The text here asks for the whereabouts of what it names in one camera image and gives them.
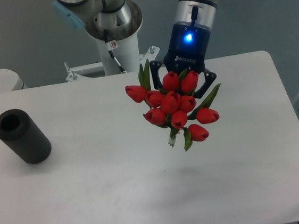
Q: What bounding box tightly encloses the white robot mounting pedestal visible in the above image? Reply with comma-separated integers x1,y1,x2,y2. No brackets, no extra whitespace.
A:
64,33,160,82

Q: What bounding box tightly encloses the red tulip bouquet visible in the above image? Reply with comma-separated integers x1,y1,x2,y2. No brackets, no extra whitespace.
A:
125,61,220,151

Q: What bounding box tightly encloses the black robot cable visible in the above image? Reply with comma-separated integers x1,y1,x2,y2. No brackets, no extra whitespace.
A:
102,27,128,76

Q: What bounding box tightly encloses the black cylindrical vase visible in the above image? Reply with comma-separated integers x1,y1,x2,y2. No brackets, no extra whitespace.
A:
0,109,52,164

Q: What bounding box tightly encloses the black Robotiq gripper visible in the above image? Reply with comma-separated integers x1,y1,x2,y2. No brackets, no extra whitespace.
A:
149,24,217,98

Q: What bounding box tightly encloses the white rounded side furniture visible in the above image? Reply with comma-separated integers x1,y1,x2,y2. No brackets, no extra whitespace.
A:
0,69,27,93

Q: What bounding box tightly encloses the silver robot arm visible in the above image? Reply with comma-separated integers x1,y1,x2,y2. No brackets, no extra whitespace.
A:
53,0,218,99

